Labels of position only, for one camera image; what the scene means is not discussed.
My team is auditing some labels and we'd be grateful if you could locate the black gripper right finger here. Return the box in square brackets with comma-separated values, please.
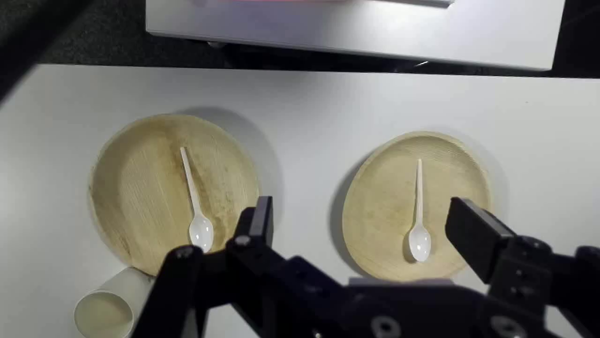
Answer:
[445, 195, 600, 338]

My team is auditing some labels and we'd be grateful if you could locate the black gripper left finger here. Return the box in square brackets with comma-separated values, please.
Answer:
[130, 193, 353, 338]

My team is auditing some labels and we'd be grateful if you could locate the white paper cup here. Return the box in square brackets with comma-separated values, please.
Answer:
[73, 266, 158, 338]

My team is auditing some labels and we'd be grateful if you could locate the white plastic spoon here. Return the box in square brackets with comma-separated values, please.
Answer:
[405, 156, 433, 263]
[178, 144, 216, 253]

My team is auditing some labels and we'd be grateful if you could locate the large round palm leaf plate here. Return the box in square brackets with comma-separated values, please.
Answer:
[88, 111, 263, 278]

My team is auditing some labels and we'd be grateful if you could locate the small round palm leaf plate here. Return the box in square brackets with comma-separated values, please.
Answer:
[340, 129, 493, 281]

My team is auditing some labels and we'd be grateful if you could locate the white flat box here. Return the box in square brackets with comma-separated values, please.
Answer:
[145, 0, 568, 73]

